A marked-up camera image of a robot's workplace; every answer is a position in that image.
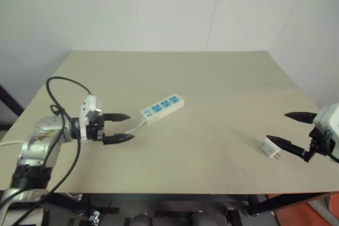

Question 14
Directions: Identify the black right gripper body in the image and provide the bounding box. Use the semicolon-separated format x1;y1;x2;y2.
302;126;339;164

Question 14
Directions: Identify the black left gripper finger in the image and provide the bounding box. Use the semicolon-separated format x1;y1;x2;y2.
102;112;131;123
102;133;136;147

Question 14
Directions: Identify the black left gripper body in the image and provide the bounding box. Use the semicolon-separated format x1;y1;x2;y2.
85;113;106;145

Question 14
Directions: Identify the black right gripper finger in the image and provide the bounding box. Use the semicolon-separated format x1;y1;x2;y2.
265;134;308;159
284;111;318;125

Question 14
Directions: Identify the white plug adapter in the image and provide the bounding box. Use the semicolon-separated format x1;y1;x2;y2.
258;139;282;161

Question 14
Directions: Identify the white power strip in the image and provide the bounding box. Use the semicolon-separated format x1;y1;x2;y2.
139;93;185;125

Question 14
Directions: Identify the orange floor object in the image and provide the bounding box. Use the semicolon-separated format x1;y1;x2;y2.
266;193;339;226

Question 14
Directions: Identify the dark rounded shape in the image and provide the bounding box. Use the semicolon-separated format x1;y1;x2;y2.
131;212;154;226

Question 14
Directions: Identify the black slanted bar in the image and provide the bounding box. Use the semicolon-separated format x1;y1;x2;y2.
0;84;25;117

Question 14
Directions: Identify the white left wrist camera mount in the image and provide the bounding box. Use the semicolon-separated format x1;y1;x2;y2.
78;94;103;141

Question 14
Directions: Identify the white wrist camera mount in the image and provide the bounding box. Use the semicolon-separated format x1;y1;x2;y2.
313;103;339;155
78;94;103;141

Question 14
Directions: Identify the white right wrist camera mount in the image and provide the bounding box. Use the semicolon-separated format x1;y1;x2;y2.
313;103;339;155

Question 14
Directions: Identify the black table frame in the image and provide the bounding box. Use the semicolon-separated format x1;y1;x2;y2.
39;191;332;226

